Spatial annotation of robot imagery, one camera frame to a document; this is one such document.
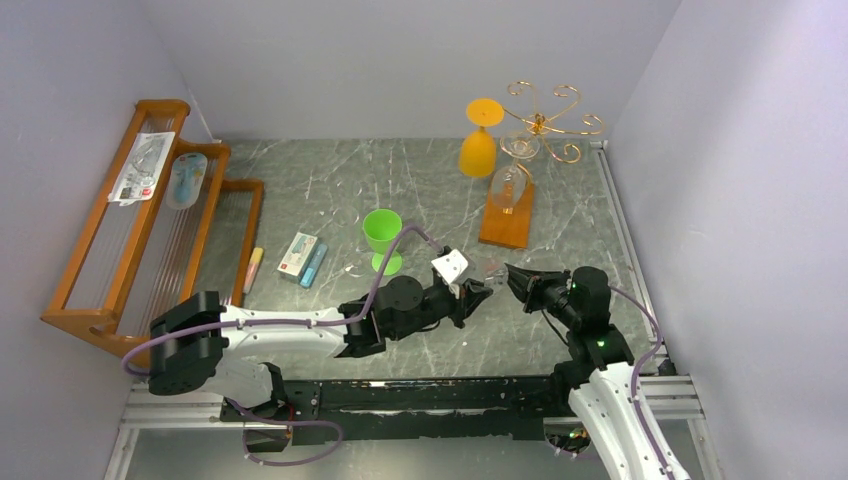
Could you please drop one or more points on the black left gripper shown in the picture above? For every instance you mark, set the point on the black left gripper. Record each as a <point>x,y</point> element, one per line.
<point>471,297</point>

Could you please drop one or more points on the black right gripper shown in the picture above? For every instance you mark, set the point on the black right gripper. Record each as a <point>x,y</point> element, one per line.
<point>536,292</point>

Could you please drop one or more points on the clear wine glass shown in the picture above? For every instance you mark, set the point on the clear wine glass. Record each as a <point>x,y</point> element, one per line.
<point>509,183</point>
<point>493,271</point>

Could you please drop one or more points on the green plastic wine glass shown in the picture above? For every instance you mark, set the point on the green plastic wine glass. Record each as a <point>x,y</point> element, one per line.
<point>381,227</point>

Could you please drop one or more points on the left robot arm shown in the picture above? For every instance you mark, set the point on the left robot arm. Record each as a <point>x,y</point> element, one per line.
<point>203,345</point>

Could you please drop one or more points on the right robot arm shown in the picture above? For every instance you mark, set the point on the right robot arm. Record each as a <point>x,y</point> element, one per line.
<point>600,383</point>

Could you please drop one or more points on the yellow plastic wine glass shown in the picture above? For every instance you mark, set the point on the yellow plastic wine glass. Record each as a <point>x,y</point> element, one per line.
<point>477,155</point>

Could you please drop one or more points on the blue marker pen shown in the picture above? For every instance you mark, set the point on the blue marker pen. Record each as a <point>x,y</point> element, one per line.
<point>313,266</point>

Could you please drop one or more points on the small white blue box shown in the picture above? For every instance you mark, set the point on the small white blue box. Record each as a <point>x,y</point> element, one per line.
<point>297,257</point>

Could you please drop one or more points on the yellow pink marker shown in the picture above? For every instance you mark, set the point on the yellow pink marker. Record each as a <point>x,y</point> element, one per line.
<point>252,268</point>

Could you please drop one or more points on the wooden tiered shelf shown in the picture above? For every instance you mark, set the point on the wooden tiered shelf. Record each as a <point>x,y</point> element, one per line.
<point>132,263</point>

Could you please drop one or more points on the light blue packaged item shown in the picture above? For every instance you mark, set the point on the light blue packaged item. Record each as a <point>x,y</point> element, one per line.
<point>186,180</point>

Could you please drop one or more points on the white packaged item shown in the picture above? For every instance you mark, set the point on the white packaged item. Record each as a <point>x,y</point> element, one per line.
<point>139,176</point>

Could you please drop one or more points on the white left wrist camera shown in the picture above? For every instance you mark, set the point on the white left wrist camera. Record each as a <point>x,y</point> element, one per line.
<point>451,267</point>

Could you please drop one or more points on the gold wire rack wooden base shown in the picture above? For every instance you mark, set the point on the gold wire rack wooden base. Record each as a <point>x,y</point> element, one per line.
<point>512,231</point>

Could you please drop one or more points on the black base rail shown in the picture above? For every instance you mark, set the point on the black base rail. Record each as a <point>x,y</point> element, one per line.
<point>394,409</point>

